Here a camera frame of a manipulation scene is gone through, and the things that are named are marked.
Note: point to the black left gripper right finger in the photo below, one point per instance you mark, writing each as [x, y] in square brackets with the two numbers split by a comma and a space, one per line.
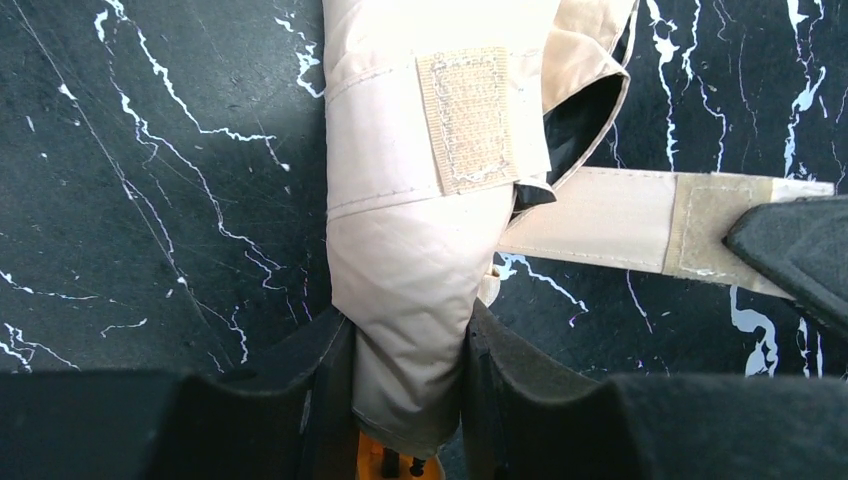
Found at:
[526, 416]

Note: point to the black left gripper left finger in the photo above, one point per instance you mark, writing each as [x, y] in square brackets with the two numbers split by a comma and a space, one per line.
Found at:
[261, 421]

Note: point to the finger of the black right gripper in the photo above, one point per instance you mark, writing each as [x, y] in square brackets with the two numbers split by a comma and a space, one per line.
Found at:
[801, 247]

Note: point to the beige and black folding umbrella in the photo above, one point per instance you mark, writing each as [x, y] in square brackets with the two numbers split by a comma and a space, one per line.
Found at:
[458, 129]

